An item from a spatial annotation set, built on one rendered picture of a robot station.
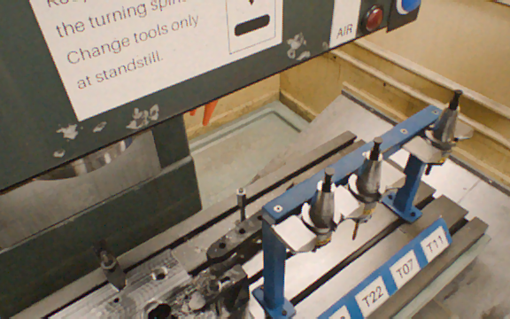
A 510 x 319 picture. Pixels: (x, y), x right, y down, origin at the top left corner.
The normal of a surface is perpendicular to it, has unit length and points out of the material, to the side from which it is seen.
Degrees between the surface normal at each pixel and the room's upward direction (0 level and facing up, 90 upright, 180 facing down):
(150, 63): 90
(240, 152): 0
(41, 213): 90
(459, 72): 90
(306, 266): 0
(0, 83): 90
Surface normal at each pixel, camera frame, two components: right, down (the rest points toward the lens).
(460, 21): -0.80, 0.42
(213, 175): -0.02, -0.73
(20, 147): 0.60, 0.54
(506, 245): -0.35, -0.49
